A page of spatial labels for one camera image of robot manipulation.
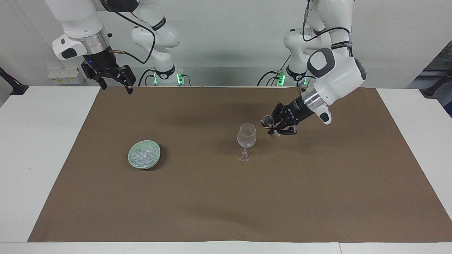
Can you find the small clear glass cup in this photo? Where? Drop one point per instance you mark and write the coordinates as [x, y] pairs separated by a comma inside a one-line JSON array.
[[266, 121]]

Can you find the pile of clear ice cubes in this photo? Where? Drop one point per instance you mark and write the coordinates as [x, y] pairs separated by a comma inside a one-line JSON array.
[[143, 155]]

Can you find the white socket box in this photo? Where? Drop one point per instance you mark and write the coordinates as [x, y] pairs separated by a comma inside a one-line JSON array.
[[65, 77]]

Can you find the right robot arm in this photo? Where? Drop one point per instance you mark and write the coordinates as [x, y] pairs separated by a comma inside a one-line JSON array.
[[81, 17]]

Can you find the clear wine glass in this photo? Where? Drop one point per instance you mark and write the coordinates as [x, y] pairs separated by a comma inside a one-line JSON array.
[[246, 135]]

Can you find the pale green bowl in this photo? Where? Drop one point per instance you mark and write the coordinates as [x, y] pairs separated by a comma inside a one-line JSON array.
[[131, 160]]

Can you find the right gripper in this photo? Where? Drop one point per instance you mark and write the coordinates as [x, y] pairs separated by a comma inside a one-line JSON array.
[[102, 65]]

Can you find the black stand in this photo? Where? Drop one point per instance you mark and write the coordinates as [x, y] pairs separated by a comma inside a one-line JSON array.
[[14, 87], [432, 90]]

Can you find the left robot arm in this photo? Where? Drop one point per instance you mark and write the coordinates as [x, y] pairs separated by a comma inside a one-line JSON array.
[[339, 70]]

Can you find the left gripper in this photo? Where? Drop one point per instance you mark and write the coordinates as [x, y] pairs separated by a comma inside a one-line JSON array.
[[296, 110]]

